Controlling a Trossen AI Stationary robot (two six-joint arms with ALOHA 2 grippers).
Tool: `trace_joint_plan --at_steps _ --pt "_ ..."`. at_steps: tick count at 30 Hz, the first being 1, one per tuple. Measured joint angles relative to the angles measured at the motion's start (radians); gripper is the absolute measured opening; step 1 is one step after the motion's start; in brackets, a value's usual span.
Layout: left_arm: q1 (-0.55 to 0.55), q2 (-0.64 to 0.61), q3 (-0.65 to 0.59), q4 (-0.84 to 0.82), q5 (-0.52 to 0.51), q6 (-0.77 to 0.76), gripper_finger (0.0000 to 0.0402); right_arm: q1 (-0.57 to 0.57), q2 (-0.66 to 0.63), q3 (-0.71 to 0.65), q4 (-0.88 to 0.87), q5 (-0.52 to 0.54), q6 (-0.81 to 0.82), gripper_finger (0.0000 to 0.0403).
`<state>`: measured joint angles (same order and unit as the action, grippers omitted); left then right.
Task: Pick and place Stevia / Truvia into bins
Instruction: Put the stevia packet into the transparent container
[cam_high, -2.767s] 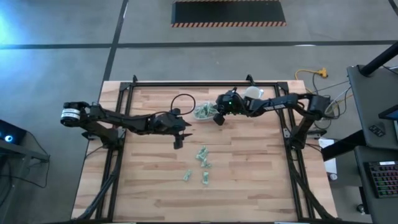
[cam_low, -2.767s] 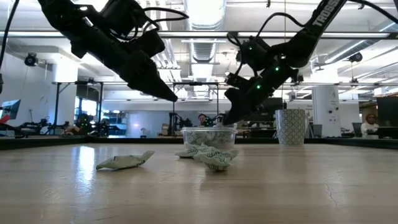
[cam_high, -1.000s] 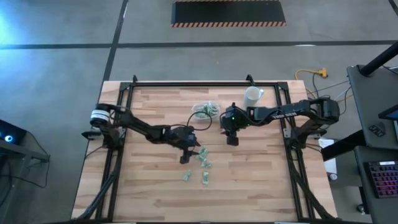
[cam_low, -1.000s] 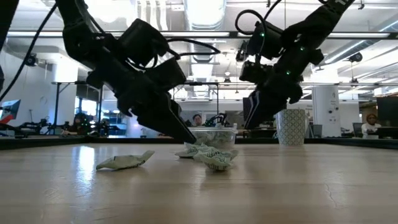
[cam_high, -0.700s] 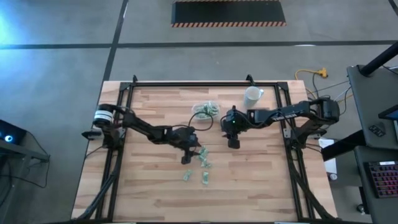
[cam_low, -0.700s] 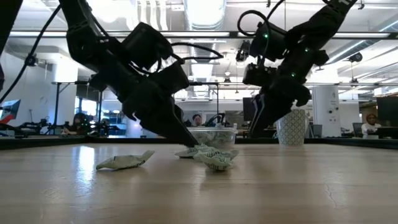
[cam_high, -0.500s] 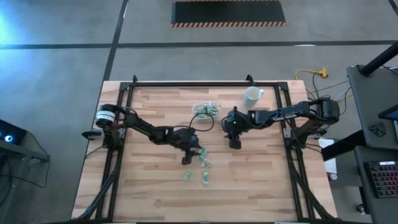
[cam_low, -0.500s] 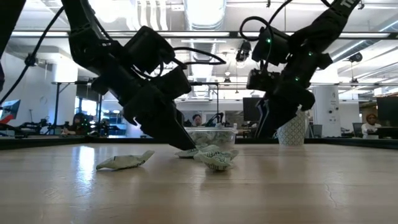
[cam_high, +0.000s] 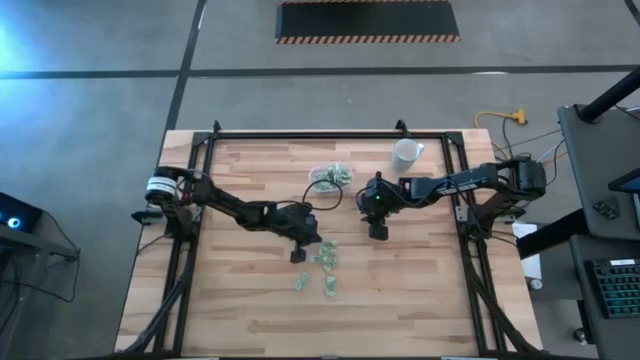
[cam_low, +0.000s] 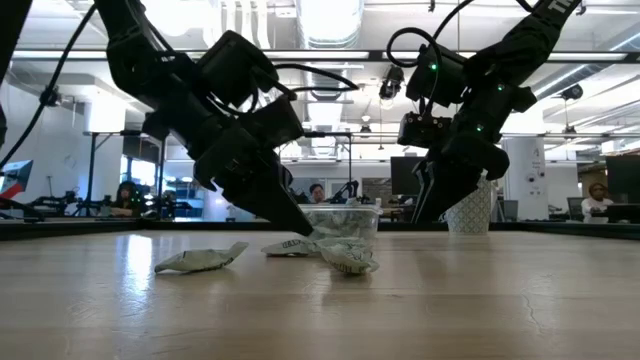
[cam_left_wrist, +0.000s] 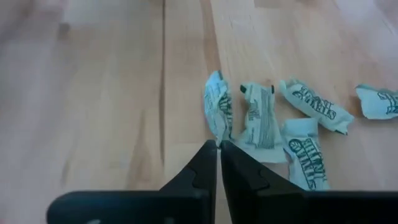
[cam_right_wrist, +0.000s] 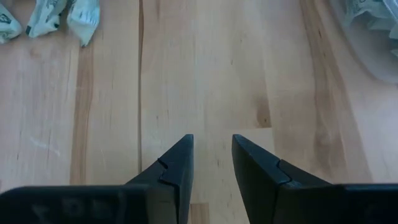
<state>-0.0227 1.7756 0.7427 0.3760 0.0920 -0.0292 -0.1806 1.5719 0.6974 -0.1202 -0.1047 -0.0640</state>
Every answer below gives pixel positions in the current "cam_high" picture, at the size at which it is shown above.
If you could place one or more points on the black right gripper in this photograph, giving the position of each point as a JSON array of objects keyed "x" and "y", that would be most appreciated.
[{"x": 380, "y": 200}]

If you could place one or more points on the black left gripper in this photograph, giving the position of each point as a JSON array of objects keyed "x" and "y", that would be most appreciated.
[{"x": 300, "y": 225}]

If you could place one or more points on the green white Stevia packet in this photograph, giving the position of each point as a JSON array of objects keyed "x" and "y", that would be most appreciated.
[
  {"x": 302, "y": 281},
  {"x": 324, "y": 186},
  {"x": 330, "y": 285},
  {"x": 331, "y": 172},
  {"x": 328, "y": 245},
  {"x": 328, "y": 267},
  {"x": 316, "y": 259},
  {"x": 331, "y": 254},
  {"x": 343, "y": 176}
]

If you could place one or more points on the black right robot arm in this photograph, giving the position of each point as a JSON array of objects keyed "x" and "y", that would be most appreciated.
[{"x": 465, "y": 185}]

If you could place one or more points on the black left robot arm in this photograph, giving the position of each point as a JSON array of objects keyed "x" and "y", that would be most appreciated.
[{"x": 235, "y": 212}]

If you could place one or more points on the white patterned mug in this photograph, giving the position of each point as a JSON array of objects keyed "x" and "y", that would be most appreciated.
[{"x": 404, "y": 156}]

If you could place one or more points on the clear plastic container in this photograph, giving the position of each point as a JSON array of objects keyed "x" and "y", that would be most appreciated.
[{"x": 314, "y": 175}]

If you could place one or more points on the white paper sheet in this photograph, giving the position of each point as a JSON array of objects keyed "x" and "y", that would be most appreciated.
[{"x": 532, "y": 265}]

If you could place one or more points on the small white round cap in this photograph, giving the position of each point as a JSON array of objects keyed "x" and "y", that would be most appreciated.
[{"x": 536, "y": 284}]

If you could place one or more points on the black hazard-striped floor mat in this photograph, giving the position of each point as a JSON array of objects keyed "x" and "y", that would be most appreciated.
[{"x": 367, "y": 20}]

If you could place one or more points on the grey desk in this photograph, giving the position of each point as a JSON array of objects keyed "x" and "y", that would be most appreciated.
[
  {"x": 585, "y": 145},
  {"x": 615, "y": 340}
]

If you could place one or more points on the black controller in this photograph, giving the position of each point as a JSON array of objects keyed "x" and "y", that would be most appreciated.
[{"x": 606, "y": 209}]

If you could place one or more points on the black caster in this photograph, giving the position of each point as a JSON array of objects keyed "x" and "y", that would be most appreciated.
[{"x": 580, "y": 335}]

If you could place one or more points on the black pole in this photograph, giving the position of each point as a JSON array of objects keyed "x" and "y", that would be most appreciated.
[{"x": 607, "y": 95}]

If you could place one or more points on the blue-lit screen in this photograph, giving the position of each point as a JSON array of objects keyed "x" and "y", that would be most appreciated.
[{"x": 631, "y": 184}]

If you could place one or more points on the black backlit keyboard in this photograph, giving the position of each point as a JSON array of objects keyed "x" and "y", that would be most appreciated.
[{"x": 617, "y": 287}]

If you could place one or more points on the black computer with blue light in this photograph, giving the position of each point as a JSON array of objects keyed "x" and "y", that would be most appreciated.
[{"x": 25, "y": 210}]

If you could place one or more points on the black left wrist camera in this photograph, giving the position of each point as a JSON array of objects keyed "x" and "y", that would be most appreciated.
[{"x": 298, "y": 256}]

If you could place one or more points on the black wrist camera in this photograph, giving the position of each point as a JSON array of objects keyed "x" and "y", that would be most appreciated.
[
  {"x": 378, "y": 231},
  {"x": 298, "y": 256}
]

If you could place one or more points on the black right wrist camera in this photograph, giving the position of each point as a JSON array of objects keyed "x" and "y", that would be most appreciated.
[{"x": 378, "y": 231}]

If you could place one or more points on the black metal table frame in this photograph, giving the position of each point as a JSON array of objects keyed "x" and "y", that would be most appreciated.
[{"x": 300, "y": 135}]

